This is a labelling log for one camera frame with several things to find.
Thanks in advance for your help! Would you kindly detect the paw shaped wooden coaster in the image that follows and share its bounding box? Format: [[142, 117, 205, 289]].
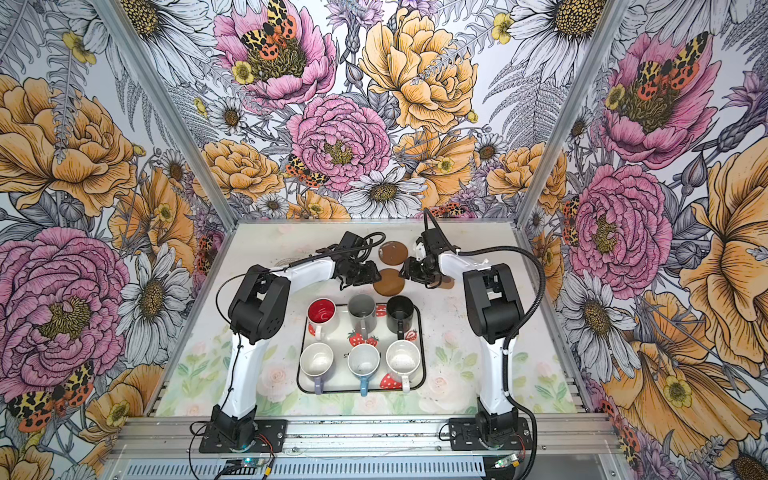
[[437, 275, 455, 290]]

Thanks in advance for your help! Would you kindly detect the scratched dark wooden coaster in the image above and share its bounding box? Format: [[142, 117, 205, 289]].
[[378, 241, 409, 266]]

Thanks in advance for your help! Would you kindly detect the plain round wooden coaster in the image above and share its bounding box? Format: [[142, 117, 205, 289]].
[[373, 268, 405, 297]]

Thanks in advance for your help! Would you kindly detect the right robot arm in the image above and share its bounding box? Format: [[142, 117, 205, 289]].
[[400, 227, 524, 447]]

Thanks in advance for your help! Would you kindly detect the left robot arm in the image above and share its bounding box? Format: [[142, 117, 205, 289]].
[[210, 254, 382, 450]]

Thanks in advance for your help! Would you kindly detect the grey mug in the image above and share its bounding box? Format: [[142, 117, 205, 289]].
[[347, 294, 377, 340]]

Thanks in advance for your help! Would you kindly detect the black mug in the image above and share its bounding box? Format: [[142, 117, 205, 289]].
[[386, 295, 415, 340]]

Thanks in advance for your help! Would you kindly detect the red interior mug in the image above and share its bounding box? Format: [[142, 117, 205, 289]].
[[307, 298, 339, 341]]

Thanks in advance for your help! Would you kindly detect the strawberry print serving tray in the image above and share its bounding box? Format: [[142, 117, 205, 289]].
[[296, 303, 427, 396]]

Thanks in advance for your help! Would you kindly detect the green circuit board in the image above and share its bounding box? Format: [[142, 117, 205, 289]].
[[226, 458, 270, 478]]

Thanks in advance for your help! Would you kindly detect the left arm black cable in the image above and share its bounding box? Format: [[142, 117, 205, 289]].
[[214, 230, 388, 325]]

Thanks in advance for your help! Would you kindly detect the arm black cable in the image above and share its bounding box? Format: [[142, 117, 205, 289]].
[[422, 206, 547, 480], [214, 230, 388, 325]]

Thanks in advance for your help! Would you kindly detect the white mug blue handle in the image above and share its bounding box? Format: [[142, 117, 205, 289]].
[[347, 343, 381, 397]]

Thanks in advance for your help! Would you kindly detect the white mug purple handle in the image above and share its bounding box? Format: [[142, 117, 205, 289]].
[[299, 342, 335, 395]]

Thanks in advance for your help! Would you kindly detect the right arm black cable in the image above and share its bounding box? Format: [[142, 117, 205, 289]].
[[422, 206, 547, 480]]

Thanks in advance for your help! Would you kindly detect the aluminium front rail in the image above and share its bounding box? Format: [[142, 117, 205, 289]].
[[109, 412, 620, 460]]

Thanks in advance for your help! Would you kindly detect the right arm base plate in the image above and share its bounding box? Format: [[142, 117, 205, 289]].
[[448, 415, 533, 451]]

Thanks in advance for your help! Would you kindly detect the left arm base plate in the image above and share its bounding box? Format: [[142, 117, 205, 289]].
[[197, 417, 287, 454]]

